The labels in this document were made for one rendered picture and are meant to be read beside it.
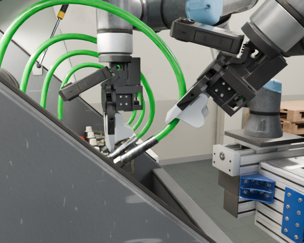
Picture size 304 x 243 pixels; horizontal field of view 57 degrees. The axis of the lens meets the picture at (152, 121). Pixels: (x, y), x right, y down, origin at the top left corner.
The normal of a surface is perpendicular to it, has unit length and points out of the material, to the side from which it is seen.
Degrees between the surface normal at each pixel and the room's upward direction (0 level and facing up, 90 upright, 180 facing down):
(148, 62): 90
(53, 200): 90
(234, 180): 90
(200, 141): 90
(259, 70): 103
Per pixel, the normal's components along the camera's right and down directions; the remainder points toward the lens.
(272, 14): -0.64, 0.02
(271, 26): -0.46, 0.26
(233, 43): -0.33, 0.43
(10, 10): 0.28, 0.18
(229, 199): -0.93, 0.07
